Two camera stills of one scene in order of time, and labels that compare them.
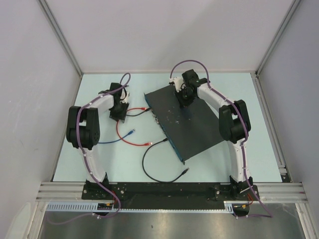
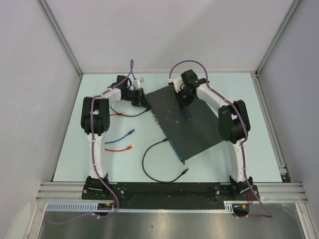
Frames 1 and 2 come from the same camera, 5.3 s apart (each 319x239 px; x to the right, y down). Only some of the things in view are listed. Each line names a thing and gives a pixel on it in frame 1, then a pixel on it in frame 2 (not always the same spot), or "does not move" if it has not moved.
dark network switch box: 190,129 does not move
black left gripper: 121,116 -> 141,100
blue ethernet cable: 127,134 does not move
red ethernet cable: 147,144 -> 122,149
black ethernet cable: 138,114 does not move
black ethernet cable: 183,173 does not move
